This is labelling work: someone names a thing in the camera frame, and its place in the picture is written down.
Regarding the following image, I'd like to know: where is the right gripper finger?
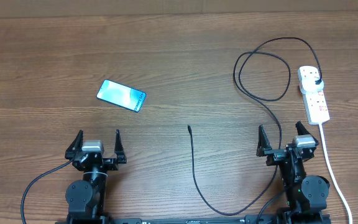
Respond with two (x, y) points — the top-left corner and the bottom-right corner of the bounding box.
(256, 125), (272, 157)
(295, 121), (319, 146)

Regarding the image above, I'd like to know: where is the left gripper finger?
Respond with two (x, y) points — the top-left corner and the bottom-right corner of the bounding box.
(114, 129), (127, 164)
(65, 130), (83, 159)

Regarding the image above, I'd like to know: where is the blue-screen smartphone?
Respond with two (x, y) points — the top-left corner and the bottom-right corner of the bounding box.
(96, 80), (147, 113)

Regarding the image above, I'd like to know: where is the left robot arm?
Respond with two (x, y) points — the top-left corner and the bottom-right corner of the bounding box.
(65, 130), (127, 223)

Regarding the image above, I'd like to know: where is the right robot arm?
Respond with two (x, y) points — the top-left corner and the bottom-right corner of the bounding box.
(255, 122), (331, 223)

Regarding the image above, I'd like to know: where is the white charger plug adapter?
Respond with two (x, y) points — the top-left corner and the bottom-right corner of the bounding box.
(300, 75), (324, 94)

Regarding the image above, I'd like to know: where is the white power strip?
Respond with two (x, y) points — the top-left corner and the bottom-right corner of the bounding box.
(298, 66), (330, 125)

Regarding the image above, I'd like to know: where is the white power strip cord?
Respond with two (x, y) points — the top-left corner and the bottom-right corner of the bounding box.
(318, 123), (354, 224)

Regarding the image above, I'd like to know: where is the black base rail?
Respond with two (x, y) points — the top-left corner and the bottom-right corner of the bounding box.
(55, 215), (331, 224)

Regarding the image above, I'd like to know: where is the black charger cable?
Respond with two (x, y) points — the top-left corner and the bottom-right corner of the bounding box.
(187, 37), (324, 217)

